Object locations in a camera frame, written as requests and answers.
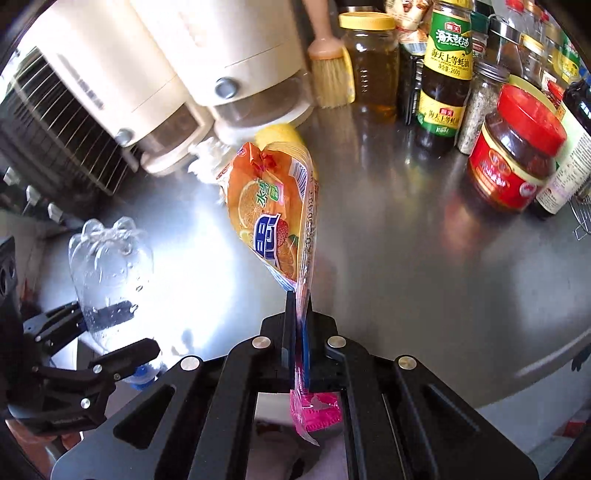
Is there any clear plastic bottle blue cap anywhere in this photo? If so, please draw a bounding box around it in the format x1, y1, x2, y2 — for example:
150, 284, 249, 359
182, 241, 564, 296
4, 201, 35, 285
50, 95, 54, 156
67, 216, 167, 391

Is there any orange pink candy bag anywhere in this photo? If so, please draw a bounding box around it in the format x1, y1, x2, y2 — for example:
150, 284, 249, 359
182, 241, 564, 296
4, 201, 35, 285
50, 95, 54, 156
218, 142, 342, 445

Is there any white tissue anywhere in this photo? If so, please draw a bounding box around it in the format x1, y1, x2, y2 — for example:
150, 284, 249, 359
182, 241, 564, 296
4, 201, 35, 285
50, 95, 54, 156
188, 136, 235, 185

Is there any person's left hand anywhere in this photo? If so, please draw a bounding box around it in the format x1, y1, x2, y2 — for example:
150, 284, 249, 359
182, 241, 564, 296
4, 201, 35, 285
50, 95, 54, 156
5, 420, 56, 478

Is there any black toaster oven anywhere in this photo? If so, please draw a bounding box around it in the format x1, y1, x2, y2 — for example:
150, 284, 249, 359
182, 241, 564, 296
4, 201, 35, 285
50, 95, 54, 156
1, 54, 142, 224

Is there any cream grain dispenser right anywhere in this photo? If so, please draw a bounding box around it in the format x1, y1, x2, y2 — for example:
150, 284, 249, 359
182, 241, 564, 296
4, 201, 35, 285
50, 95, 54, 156
132, 1, 314, 146

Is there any cream grain dispenser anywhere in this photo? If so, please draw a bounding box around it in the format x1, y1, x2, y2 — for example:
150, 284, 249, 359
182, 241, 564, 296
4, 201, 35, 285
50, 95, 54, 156
132, 1, 314, 146
25, 1, 213, 177

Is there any red chili sauce jar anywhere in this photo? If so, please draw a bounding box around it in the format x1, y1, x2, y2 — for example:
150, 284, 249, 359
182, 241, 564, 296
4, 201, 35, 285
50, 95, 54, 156
467, 84, 567, 213

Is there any honey jar yellow lid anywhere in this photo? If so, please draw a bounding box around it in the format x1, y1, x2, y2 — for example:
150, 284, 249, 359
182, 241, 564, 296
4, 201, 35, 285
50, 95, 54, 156
339, 11, 400, 121

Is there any cream grain dispenser left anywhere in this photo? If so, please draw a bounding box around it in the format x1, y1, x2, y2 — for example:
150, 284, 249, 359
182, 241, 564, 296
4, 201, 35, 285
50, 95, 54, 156
25, 1, 213, 177

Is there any oyster sauce bottle green label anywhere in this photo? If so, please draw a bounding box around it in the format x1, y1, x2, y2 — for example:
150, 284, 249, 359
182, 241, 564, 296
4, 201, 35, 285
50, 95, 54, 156
416, 0, 474, 156

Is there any spice shaker metal lid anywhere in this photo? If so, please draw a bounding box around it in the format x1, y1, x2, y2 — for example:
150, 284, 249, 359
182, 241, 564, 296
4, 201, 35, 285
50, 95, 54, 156
456, 59, 509, 155

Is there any dark soy sauce bottle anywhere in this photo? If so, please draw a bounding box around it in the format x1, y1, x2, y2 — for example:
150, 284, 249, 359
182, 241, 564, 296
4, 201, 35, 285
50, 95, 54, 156
530, 79, 591, 219

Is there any wire oven rack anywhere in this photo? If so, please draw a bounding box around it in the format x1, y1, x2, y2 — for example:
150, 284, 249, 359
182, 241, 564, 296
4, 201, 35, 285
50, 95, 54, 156
1, 48, 140, 196

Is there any wooden handled brush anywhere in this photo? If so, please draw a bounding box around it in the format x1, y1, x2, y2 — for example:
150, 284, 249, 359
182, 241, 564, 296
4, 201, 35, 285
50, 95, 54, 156
303, 0, 356, 108

